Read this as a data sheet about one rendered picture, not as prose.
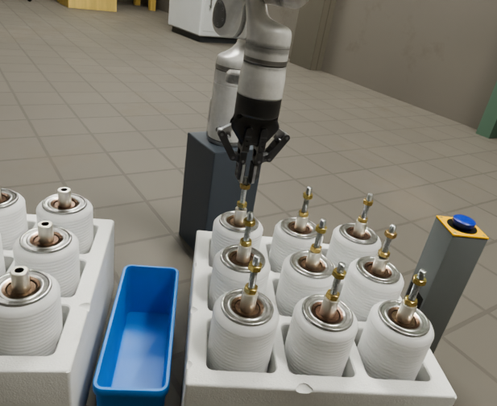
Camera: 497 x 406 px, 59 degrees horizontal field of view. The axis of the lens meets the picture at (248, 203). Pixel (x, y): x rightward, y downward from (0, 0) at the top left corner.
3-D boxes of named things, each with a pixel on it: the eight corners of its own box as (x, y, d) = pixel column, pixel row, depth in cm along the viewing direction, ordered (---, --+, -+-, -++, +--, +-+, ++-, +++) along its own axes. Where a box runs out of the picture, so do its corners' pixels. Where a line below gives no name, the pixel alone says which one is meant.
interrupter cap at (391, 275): (346, 267, 76) (347, 263, 75) (371, 254, 81) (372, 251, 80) (383, 292, 71) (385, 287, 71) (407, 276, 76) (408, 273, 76)
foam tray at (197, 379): (189, 296, 100) (196, 229, 92) (352, 308, 105) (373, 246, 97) (176, 466, 66) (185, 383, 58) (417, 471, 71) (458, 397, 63)
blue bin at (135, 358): (122, 308, 94) (124, 263, 88) (175, 312, 95) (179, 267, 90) (91, 443, 67) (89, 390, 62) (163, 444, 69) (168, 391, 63)
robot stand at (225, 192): (178, 234, 123) (187, 131, 109) (221, 225, 130) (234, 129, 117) (201, 261, 113) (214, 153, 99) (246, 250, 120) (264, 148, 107)
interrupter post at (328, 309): (320, 319, 63) (325, 301, 61) (317, 308, 65) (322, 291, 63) (336, 321, 63) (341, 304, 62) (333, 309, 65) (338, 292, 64)
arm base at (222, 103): (200, 134, 109) (208, 64, 101) (232, 132, 114) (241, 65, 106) (218, 148, 102) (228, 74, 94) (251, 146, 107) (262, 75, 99)
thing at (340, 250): (367, 312, 94) (392, 241, 86) (337, 326, 88) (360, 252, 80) (335, 285, 100) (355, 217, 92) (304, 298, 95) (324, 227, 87)
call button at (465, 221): (445, 221, 83) (449, 213, 82) (465, 224, 84) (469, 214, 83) (456, 233, 80) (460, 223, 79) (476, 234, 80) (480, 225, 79)
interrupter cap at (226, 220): (246, 211, 88) (246, 208, 88) (265, 230, 83) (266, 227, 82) (212, 216, 84) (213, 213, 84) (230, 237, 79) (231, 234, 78)
